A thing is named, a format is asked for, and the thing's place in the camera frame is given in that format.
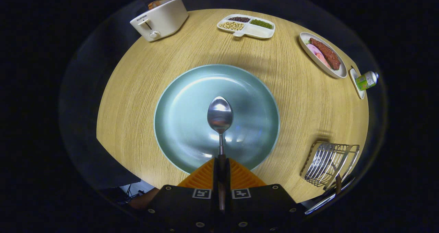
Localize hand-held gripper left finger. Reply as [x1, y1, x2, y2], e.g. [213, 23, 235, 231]
[139, 158, 220, 233]

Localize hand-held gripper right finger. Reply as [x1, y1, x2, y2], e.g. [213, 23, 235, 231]
[225, 158, 306, 233]

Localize spoon with wooden handle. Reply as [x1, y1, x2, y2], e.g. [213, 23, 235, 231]
[207, 96, 234, 211]

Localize metal cutlery basket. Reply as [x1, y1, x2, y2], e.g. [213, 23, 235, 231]
[301, 141, 360, 191]

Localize light blue plate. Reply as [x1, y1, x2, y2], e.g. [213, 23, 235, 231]
[154, 64, 280, 174]

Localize small white square dish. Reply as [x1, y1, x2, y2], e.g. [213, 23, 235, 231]
[349, 67, 365, 100]

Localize white oval food plate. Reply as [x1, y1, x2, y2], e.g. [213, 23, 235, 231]
[299, 32, 348, 79]

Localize pink ham slices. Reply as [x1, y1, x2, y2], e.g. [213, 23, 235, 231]
[306, 44, 331, 69]

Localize silver bottle with green label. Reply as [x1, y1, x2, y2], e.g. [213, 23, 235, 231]
[355, 71, 379, 91]

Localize brown steak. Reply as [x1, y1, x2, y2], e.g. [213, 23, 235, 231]
[309, 38, 341, 71]

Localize white divided dish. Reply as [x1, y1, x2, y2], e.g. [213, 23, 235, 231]
[217, 14, 276, 39]

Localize green bean pile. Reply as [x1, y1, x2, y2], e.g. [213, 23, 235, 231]
[250, 19, 273, 29]

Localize yellow soybean pile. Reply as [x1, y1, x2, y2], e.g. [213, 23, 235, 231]
[219, 21, 245, 30]

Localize white toaster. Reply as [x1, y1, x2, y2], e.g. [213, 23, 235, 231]
[130, 0, 189, 42]

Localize toast slices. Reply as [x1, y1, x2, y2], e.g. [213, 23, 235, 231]
[148, 0, 172, 10]

